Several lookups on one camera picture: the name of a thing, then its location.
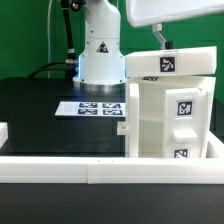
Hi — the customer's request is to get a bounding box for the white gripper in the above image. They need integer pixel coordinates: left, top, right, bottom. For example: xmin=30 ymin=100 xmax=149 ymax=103
xmin=126 ymin=0 xmax=224 ymax=50

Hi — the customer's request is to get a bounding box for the white cabinet top block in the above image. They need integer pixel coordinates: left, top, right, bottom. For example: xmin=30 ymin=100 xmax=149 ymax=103
xmin=125 ymin=46 xmax=217 ymax=78

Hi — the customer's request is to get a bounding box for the white cabinet body box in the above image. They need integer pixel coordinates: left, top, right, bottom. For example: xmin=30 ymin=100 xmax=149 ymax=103
xmin=126 ymin=76 xmax=215 ymax=158

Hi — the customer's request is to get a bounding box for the white cabinet door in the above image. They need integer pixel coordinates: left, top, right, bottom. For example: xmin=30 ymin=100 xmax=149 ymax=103
xmin=162 ymin=88 xmax=211 ymax=158
xmin=117 ymin=82 xmax=140 ymax=158

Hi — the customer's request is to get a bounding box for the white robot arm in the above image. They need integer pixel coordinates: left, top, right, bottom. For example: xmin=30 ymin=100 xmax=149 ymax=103
xmin=61 ymin=0 xmax=224 ymax=87

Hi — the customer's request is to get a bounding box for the white fiducial marker sheet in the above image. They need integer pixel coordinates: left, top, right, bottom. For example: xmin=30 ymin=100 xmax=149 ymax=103
xmin=55 ymin=101 xmax=125 ymax=117

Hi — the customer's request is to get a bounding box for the black cable bundle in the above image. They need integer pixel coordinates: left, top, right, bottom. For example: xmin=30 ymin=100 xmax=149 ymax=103
xmin=28 ymin=0 xmax=87 ymax=80

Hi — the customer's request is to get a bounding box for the white thin cable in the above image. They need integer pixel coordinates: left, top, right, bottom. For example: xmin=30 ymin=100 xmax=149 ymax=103
xmin=47 ymin=0 xmax=55 ymax=79

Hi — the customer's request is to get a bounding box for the white U-shaped fence frame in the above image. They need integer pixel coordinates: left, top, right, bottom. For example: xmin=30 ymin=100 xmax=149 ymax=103
xmin=0 ymin=121 xmax=224 ymax=185

